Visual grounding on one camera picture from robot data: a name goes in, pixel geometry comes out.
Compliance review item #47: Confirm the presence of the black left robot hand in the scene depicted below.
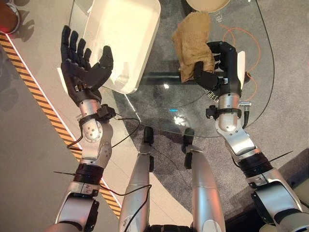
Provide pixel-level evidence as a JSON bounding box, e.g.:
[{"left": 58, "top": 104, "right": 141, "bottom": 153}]
[{"left": 57, "top": 25, "right": 114, "bottom": 107}]

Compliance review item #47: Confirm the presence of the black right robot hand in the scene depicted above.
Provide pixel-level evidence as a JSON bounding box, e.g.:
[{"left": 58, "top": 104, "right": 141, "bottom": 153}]
[{"left": 194, "top": 41, "right": 247, "bottom": 97}]

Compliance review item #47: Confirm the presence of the tan terry cloth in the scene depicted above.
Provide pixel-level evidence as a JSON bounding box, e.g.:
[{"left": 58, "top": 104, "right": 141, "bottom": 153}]
[{"left": 172, "top": 11, "right": 216, "bottom": 84}]

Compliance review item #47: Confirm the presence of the white plastic basket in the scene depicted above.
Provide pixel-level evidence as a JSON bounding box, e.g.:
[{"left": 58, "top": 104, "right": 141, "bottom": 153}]
[{"left": 83, "top": 0, "right": 162, "bottom": 94}]

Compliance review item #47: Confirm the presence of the yellow black hazard tape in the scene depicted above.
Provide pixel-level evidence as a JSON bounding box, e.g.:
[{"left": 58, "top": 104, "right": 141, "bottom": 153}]
[{"left": 0, "top": 32, "right": 122, "bottom": 218}]

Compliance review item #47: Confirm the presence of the round beige stool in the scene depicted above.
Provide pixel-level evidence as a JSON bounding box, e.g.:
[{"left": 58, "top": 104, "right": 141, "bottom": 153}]
[{"left": 185, "top": 0, "right": 232, "bottom": 13}]

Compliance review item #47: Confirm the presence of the red brown round object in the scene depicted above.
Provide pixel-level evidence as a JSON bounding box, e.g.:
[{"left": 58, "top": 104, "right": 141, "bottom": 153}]
[{"left": 0, "top": 0, "right": 22, "bottom": 34}]

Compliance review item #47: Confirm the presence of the grey rug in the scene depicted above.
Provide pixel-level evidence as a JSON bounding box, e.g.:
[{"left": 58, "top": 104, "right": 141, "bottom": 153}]
[{"left": 113, "top": 0, "right": 309, "bottom": 232}]

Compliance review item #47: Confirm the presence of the silver right robot leg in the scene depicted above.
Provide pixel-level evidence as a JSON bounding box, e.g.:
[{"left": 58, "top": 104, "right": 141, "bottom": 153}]
[{"left": 182, "top": 128, "right": 226, "bottom": 232}]

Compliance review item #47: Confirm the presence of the silver robot leg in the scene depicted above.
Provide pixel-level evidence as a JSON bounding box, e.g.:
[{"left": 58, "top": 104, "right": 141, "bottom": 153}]
[
  {"left": 182, "top": 128, "right": 226, "bottom": 232},
  {"left": 118, "top": 126, "right": 155, "bottom": 232}
]

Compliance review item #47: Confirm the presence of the silver left robot leg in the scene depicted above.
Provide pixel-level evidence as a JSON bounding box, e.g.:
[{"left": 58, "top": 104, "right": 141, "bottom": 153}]
[{"left": 118, "top": 126, "right": 155, "bottom": 232}]

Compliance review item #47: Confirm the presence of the orange cable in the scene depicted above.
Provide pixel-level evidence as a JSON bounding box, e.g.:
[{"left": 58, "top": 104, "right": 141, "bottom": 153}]
[{"left": 222, "top": 26, "right": 262, "bottom": 102}]

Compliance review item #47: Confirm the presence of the black wrist cable silver plug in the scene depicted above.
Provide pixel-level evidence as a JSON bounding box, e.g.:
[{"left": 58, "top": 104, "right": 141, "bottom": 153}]
[{"left": 239, "top": 101, "right": 252, "bottom": 129}]

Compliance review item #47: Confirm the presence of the black table frame bar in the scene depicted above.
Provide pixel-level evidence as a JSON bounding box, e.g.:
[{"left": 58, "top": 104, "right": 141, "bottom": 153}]
[{"left": 141, "top": 71, "right": 201, "bottom": 86}]

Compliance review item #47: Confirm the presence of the thin black cable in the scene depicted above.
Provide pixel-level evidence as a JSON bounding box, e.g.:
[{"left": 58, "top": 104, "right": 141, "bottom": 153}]
[
  {"left": 98, "top": 182, "right": 153, "bottom": 229},
  {"left": 67, "top": 115, "right": 141, "bottom": 151}
]

